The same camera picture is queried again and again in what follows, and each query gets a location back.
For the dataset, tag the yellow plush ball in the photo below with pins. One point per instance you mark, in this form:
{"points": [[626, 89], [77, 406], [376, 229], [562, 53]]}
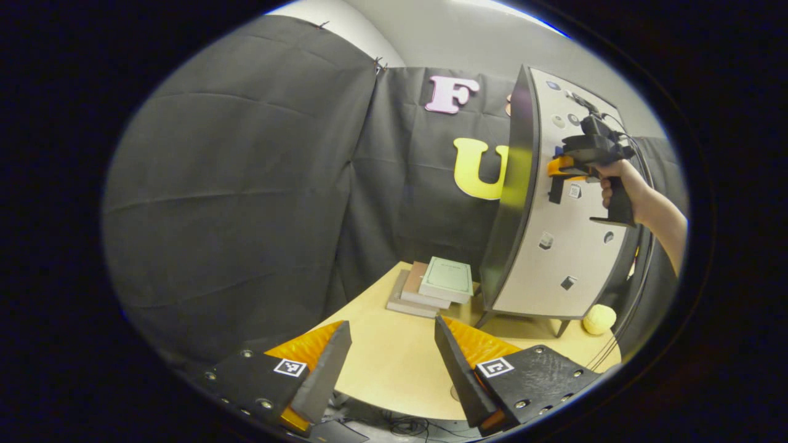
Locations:
{"points": [[599, 319]]}

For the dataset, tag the black backdrop cloth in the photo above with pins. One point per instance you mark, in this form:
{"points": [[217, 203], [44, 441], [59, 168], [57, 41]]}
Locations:
{"points": [[234, 203]]}

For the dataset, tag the grey book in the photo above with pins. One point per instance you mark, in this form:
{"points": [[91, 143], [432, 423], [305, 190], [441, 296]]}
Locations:
{"points": [[403, 304]]}

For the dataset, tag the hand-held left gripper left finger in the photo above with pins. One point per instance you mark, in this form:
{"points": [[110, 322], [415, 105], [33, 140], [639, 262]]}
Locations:
{"points": [[323, 381]]}

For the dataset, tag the round brown coaster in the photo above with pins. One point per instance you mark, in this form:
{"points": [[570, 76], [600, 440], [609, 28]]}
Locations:
{"points": [[454, 394]]}

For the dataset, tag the brown book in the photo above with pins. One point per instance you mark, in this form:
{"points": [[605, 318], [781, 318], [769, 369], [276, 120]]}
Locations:
{"points": [[414, 289]]}

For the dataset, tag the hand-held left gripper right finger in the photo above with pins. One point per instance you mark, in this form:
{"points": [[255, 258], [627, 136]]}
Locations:
{"points": [[458, 375]]}

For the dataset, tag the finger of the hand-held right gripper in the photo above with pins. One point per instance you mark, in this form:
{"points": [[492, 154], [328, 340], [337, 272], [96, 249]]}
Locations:
{"points": [[561, 166]]}

